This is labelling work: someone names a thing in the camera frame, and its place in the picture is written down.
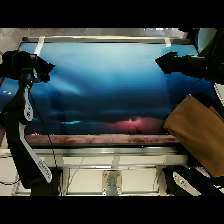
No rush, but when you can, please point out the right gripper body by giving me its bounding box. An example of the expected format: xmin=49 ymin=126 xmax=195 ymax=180
xmin=154 ymin=51 xmax=188 ymax=76

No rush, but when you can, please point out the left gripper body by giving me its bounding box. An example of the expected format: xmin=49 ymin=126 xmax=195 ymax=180
xmin=29 ymin=54 xmax=56 ymax=84

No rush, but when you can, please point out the brown garment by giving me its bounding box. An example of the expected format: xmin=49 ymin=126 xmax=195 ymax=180
xmin=162 ymin=94 xmax=224 ymax=178

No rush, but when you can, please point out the black cable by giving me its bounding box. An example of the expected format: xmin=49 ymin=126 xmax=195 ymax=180
xmin=28 ymin=89 xmax=58 ymax=169

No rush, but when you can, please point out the silver frame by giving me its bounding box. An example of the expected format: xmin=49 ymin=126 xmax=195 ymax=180
xmin=0 ymin=33 xmax=224 ymax=197

